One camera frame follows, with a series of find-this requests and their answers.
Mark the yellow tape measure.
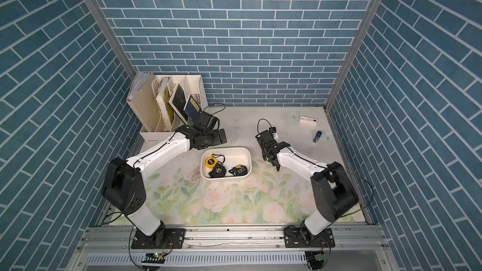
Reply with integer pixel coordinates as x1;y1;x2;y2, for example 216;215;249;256
205;154;225;169

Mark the black orange tape measure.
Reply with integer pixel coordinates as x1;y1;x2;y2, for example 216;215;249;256
228;165;249;177

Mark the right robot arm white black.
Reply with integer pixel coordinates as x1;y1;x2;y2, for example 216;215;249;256
256;130;359;240

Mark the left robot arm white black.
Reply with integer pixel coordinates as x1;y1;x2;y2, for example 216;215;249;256
102;112;227;238

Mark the white storage box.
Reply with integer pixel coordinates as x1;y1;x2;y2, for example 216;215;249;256
200;147;252;181

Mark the small white rectangular box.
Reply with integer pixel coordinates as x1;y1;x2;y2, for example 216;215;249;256
299;115;318;126

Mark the blue book in organizer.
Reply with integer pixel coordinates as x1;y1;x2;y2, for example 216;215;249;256
184;95;203;122

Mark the black notebook in organizer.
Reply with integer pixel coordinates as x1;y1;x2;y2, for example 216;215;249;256
168;84;188;123

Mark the small blue bottle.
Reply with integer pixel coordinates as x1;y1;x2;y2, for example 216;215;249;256
313;130;323;143

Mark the white desktop file organizer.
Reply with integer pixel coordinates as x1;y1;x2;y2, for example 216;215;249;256
129;74;208;142

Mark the white book in organizer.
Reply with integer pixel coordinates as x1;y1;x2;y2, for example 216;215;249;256
156;78;174;131

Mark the beige folder with papers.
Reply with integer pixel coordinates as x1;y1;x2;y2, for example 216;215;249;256
126;72;160;132

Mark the floral table mat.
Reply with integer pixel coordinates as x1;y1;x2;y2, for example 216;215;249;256
144;107;342;225

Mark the right green circuit board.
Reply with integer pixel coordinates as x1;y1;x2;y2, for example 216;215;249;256
314;253;330;262

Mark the green circuit board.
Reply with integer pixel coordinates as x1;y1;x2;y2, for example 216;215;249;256
314;253;330;262
141;252;166;265

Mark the left green circuit board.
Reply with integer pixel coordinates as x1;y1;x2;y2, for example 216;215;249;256
141;252;166;265

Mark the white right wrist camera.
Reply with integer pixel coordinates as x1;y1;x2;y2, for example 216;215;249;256
269;127;279;140

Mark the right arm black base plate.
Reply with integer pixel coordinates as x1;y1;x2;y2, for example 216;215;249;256
284;225;335;248

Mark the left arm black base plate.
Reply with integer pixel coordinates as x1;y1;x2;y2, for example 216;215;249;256
131;227;186;250

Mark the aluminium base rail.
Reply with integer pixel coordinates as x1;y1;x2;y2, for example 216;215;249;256
77;223;389;253

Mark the white vented cable duct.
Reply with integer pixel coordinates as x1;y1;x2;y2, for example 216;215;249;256
87;252;306;267

